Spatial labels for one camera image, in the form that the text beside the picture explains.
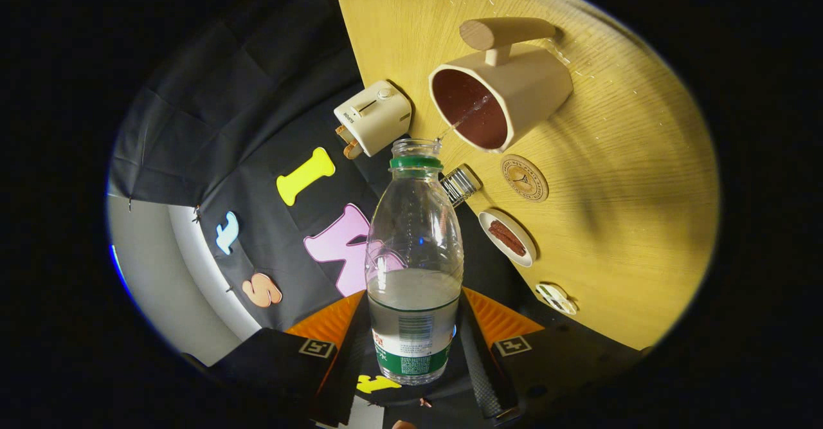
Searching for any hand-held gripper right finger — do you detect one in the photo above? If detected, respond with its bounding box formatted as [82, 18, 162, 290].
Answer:
[458, 288, 644, 424]

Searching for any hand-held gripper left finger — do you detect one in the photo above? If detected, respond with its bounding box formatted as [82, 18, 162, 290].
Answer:
[209, 289, 375, 426]

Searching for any clear plastic juice bottle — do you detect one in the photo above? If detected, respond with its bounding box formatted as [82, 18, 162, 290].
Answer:
[365, 138, 465, 386]

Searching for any round cork coaster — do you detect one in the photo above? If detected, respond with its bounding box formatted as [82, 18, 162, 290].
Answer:
[501, 154, 550, 203]

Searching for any beige cup with wooden handle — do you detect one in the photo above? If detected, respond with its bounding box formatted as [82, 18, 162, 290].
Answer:
[429, 17, 574, 154]

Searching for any white divided condiment dish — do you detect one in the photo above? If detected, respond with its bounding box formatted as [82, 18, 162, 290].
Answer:
[535, 282, 578, 316]

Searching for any white round plate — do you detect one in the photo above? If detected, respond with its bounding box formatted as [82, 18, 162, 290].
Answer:
[478, 208, 538, 268]

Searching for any wooden table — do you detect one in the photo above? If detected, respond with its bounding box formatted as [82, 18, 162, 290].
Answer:
[331, 0, 719, 351]

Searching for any white toaster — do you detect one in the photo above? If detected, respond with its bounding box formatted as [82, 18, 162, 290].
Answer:
[333, 80, 413, 158]

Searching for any black backdrop cloth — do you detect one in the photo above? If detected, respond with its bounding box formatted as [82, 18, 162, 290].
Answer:
[109, 0, 547, 426]

